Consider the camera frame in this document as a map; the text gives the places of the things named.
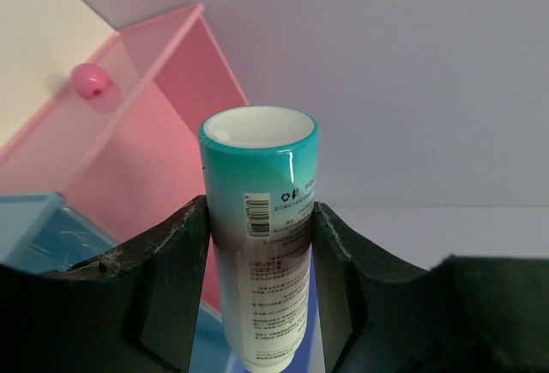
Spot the light blue organizer bin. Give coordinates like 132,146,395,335
1,193,118,274

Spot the pink organizer bin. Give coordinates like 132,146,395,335
0,3,250,318

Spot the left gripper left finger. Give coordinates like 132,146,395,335
1,196,210,372

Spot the teal capped cream tube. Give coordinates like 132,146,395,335
198,105,319,372

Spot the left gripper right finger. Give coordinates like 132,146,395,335
312,203,548,372

